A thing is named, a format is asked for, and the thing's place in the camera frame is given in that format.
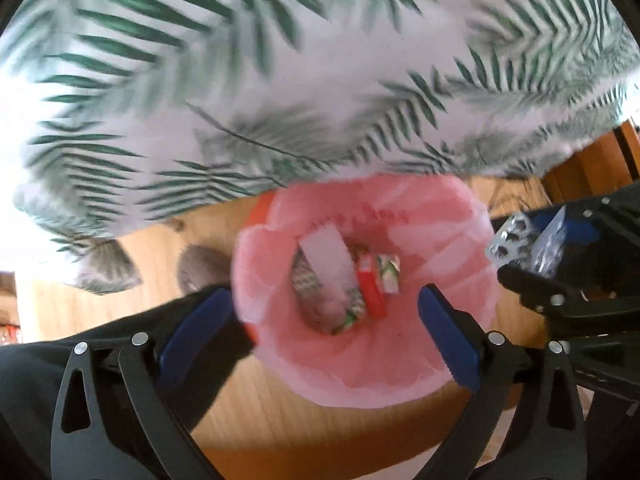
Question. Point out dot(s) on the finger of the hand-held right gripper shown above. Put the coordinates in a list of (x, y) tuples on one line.
[(560, 300), (595, 225)]

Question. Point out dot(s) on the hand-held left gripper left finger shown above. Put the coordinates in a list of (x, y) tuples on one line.
[(197, 332)]

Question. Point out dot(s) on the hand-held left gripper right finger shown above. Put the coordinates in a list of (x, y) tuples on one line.
[(450, 345)]

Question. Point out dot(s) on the blue-silver pill blister pack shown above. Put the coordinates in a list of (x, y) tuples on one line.
[(550, 247)]

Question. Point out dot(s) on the bin with pink liner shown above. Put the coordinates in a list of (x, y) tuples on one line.
[(400, 360)]

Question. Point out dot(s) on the silver pill blister pack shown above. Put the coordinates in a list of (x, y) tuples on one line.
[(515, 242)]

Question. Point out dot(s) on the green and white carton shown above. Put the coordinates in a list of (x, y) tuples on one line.
[(390, 272)]

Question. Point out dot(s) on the red packet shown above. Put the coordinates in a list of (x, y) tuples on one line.
[(371, 290)]

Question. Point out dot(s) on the green striped wrapper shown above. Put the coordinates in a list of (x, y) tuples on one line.
[(350, 320)]

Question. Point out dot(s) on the silver patterned packet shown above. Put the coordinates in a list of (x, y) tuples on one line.
[(305, 282)]

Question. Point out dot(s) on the red trash bin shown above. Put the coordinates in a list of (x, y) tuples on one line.
[(261, 212)]

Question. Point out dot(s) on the white printed medicine box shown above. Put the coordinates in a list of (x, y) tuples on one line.
[(327, 262)]

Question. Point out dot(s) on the wooden cabinet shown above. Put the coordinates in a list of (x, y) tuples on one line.
[(600, 160)]

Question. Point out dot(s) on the leaf print tablecloth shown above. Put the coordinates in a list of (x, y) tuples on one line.
[(250, 85)]

